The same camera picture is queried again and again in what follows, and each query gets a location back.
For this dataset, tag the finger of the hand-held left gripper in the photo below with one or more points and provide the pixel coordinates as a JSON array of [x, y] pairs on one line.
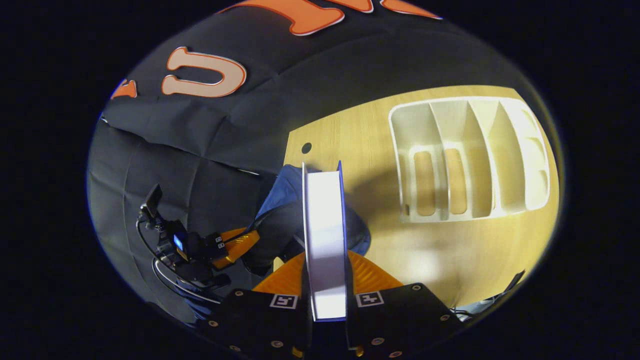
[[232, 231], [237, 250]]

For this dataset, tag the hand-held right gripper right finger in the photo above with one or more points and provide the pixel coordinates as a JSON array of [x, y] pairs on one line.
[[395, 325]]

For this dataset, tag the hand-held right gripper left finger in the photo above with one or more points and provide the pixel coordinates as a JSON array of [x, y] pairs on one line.
[[260, 325]]

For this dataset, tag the dark book with blue edge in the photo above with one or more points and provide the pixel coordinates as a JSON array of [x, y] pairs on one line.
[[326, 240]]

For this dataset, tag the white plastic bookshelf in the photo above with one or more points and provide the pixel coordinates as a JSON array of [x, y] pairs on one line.
[[415, 130]]

